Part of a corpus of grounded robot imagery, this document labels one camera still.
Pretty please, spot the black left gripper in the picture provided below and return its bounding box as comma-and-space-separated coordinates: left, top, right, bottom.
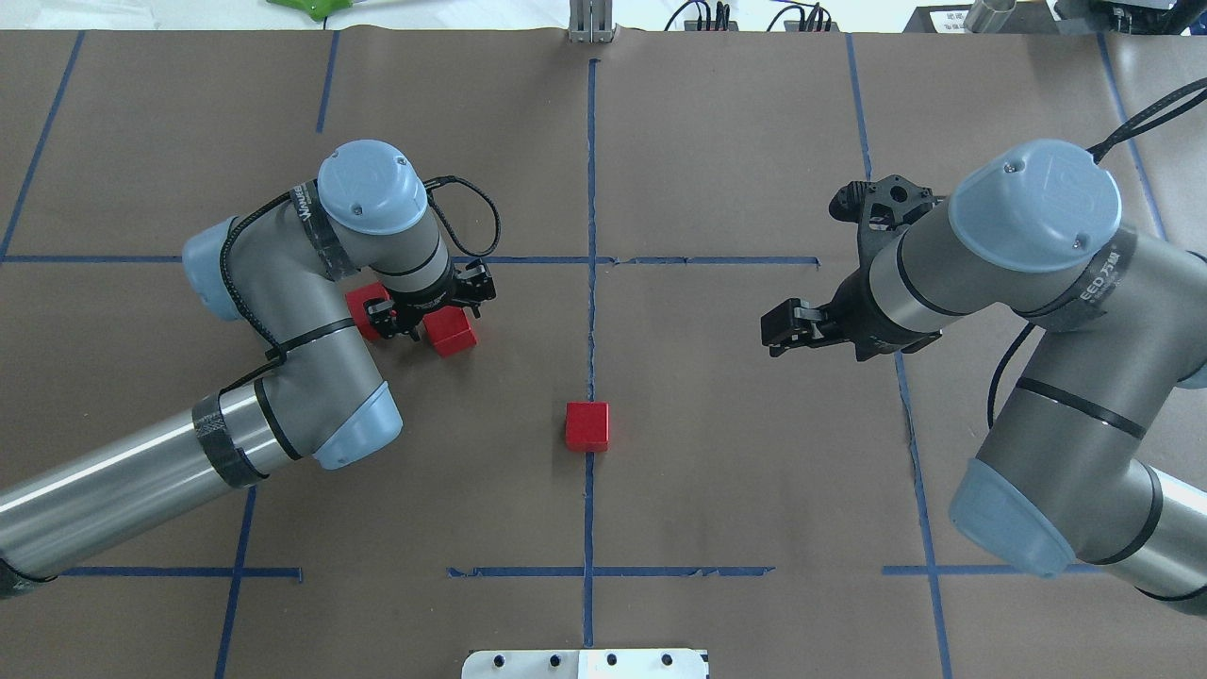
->
365, 259, 496, 343

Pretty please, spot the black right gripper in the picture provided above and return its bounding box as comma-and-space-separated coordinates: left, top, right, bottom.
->
760, 175, 944, 362

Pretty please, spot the red block moved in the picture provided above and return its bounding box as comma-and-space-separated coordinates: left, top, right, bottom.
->
564, 400, 610, 453

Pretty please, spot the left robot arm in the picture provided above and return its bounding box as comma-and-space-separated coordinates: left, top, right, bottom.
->
2, 141, 496, 599

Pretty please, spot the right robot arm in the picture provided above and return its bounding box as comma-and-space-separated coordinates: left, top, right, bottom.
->
760, 80, 1206, 616

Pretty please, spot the red block inner of pair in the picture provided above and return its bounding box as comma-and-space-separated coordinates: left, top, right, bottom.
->
422, 306, 478, 359

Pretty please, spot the red block of pair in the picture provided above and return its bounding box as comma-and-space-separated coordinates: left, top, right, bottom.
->
345, 282, 396, 340
422, 306, 478, 359

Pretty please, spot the red block outer of pair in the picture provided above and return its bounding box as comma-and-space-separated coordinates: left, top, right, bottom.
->
345, 282, 396, 340

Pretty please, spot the small steel cup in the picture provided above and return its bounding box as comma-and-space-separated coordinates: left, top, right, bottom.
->
963, 0, 1018, 34

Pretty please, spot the aluminium frame post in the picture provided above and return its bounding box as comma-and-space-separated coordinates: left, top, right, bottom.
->
568, 0, 616, 43

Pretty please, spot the green handled reacher tool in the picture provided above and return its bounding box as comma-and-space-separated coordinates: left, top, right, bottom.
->
269, 0, 358, 23

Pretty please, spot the white camera mast base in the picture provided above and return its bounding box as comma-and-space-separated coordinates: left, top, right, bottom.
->
461, 648, 711, 678

